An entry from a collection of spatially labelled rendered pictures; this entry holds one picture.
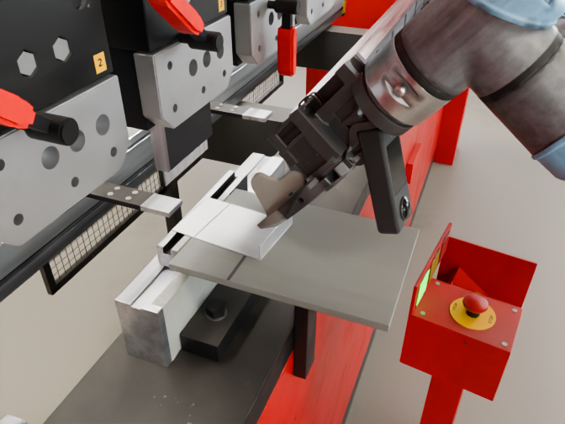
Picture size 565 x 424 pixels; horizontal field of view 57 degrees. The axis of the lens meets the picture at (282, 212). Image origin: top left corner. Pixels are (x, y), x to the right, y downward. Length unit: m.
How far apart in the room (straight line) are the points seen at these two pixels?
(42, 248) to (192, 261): 0.30
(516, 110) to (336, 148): 0.16
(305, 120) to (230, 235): 0.21
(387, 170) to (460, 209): 2.12
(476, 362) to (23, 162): 0.73
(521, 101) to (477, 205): 2.23
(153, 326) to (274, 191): 0.22
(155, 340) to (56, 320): 1.45
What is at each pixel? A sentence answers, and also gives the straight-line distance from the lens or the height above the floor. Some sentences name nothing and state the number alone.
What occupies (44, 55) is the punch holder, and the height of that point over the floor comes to 1.29.
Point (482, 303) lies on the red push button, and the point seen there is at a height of 0.81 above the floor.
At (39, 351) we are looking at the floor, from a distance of 2.02.
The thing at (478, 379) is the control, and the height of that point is 0.70.
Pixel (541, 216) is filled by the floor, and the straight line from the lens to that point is 2.71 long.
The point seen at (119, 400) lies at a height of 0.88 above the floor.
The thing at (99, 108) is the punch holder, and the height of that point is 1.24.
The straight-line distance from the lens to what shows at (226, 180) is 0.78.
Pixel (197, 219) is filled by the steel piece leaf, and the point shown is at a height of 1.00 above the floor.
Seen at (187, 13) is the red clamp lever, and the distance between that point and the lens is 0.46.
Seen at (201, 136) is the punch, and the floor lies 1.11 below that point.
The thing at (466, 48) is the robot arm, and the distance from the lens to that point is 0.44.
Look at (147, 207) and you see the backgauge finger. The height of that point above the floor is 1.00.
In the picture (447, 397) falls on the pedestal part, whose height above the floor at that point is 0.54.
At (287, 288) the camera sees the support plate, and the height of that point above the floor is 1.00.
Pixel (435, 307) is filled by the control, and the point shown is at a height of 0.78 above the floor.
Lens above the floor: 1.40
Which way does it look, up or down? 35 degrees down
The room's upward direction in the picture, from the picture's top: straight up
